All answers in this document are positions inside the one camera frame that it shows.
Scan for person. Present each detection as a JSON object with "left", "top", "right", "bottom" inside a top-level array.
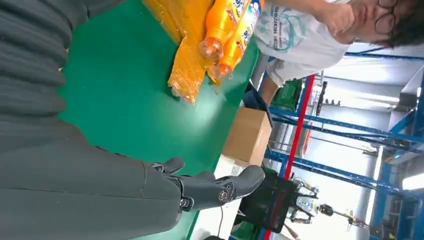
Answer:
[{"left": 243, "top": 0, "right": 424, "bottom": 116}]

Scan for brown cardboard box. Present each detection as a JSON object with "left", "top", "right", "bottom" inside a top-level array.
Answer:
[{"left": 221, "top": 106, "right": 273, "bottom": 168}]

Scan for blue shelving rack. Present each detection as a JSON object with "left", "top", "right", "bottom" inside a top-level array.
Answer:
[{"left": 261, "top": 49, "right": 424, "bottom": 240}]

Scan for yellow plastic sheet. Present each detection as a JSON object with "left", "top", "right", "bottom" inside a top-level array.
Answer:
[{"left": 142, "top": 0, "right": 233, "bottom": 106}]

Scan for person's right hand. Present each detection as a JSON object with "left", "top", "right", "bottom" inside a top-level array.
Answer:
[{"left": 312, "top": 2, "right": 356, "bottom": 38}]

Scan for green plastic crate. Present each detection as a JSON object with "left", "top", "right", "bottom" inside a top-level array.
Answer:
[
  {"left": 270, "top": 78, "right": 303, "bottom": 112},
  {"left": 231, "top": 221, "right": 263, "bottom": 240}
]

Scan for person's eyeglasses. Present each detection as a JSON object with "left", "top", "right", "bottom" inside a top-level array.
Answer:
[{"left": 373, "top": 0, "right": 399, "bottom": 36}]

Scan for red metal post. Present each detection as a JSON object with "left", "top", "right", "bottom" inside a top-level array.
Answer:
[{"left": 263, "top": 74, "right": 317, "bottom": 240}]

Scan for black carry case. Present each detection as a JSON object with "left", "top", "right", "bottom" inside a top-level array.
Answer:
[{"left": 239, "top": 168, "right": 297, "bottom": 235}]

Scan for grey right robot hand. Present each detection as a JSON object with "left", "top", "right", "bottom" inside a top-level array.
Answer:
[{"left": 0, "top": 112, "right": 266, "bottom": 240}]

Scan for black cable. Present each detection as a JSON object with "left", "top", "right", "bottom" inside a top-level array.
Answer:
[{"left": 216, "top": 203, "right": 226, "bottom": 237}]

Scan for green table mat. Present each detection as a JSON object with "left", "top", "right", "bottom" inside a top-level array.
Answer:
[{"left": 57, "top": 0, "right": 261, "bottom": 240}]

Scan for ceiling light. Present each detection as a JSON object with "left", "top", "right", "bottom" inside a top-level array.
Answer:
[{"left": 401, "top": 172, "right": 424, "bottom": 192}]

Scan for background robot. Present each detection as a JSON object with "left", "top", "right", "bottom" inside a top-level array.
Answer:
[{"left": 287, "top": 178, "right": 370, "bottom": 230}]

